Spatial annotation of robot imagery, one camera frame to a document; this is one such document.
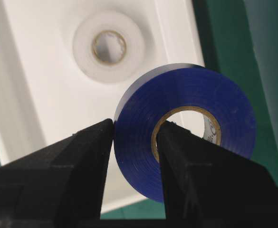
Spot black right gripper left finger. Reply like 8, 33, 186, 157
0, 119, 113, 228

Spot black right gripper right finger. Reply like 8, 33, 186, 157
156, 121, 278, 228

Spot blue tape roll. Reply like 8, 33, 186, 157
114, 63, 257, 202

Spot white tape roll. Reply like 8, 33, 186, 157
73, 10, 145, 83

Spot white plastic tray case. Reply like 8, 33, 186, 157
0, 0, 206, 214

